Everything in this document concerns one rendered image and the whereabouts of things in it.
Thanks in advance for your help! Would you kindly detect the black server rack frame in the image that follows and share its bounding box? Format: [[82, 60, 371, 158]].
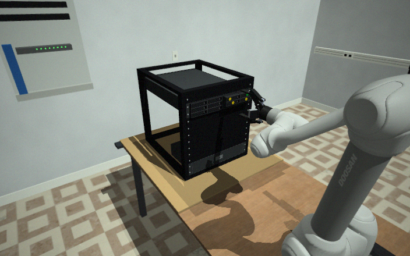
[[137, 59, 255, 181]]

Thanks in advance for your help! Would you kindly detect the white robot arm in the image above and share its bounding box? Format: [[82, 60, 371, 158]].
[[250, 74, 410, 256]]

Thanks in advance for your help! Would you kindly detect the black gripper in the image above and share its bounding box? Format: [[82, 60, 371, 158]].
[[239, 89, 272, 124]]

